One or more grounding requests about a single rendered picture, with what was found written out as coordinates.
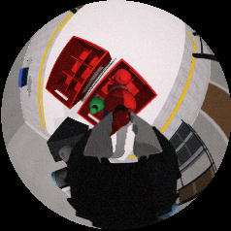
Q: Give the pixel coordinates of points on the red crate with dividers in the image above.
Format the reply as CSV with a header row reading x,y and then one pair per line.
x,y
143,96
72,61

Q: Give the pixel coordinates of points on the green bottle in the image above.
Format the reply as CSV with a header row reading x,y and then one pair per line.
x,y
96,103

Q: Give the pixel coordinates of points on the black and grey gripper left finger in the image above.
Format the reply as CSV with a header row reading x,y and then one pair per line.
x,y
92,146

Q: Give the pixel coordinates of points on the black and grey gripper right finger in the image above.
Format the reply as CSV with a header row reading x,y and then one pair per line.
x,y
151,143

